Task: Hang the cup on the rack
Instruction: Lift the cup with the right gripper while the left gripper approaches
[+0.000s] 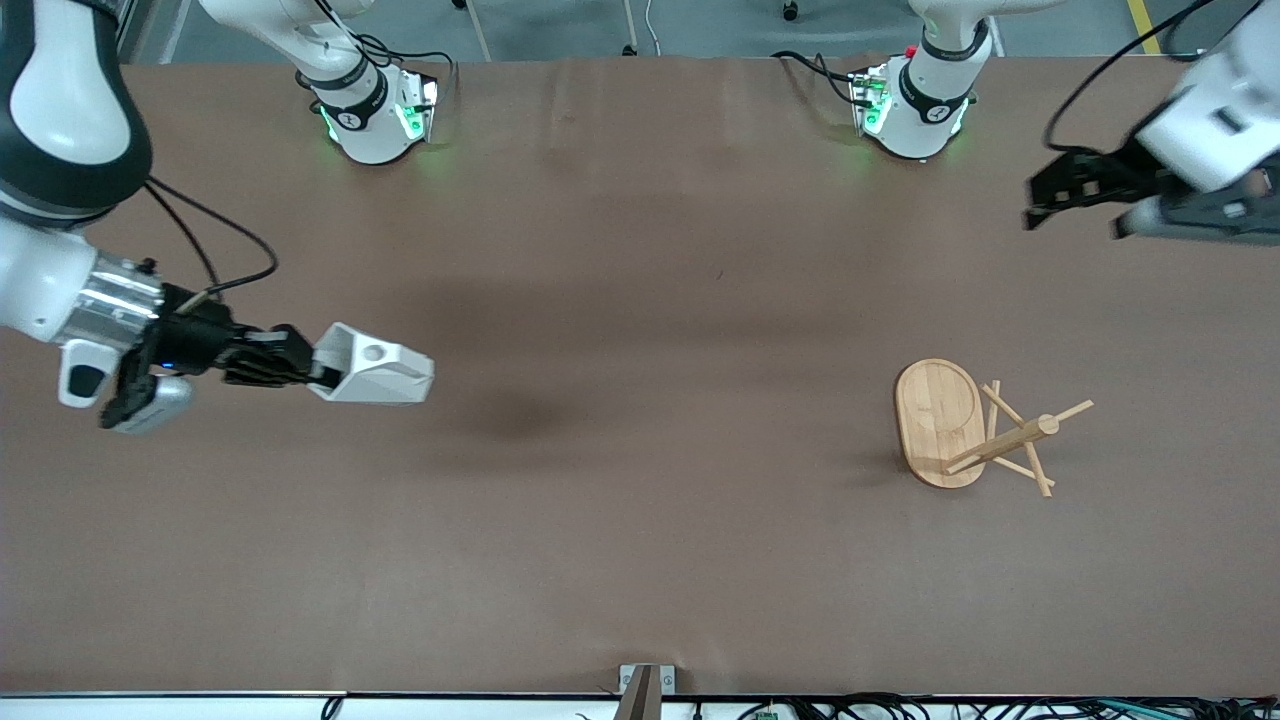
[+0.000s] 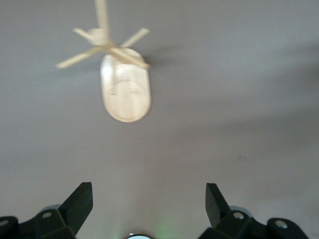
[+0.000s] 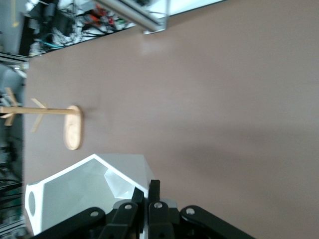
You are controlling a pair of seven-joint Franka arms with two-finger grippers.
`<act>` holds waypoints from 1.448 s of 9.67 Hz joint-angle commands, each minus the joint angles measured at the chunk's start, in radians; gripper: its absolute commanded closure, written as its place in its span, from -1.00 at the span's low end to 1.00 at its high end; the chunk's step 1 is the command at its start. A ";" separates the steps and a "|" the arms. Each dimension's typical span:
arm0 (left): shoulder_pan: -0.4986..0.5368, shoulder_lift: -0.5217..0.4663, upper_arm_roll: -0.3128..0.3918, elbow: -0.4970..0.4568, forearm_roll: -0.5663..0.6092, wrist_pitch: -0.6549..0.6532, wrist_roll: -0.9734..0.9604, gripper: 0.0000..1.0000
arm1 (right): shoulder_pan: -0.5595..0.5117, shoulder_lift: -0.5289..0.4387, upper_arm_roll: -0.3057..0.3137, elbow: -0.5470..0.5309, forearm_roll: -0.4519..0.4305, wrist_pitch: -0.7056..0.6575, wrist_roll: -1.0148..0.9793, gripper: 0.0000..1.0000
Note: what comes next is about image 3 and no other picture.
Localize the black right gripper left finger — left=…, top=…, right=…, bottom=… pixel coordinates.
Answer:
left=29, top=186, right=145, bottom=239

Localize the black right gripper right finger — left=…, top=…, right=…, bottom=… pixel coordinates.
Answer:
left=149, top=179, right=255, bottom=239

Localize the white faceted cup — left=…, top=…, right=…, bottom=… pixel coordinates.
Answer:
left=24, top=153, right=156, bottom=237

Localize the wooden cup rack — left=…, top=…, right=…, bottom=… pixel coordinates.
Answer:
left=0, top=87, right=84, bottom=151

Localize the tangled cable bundle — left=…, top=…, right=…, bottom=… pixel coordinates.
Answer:
left=23, top=0, right=139, bottom=54

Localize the aluminium camera mount post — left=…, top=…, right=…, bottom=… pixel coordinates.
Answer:
left=94, top=0, right=170, bottom=35

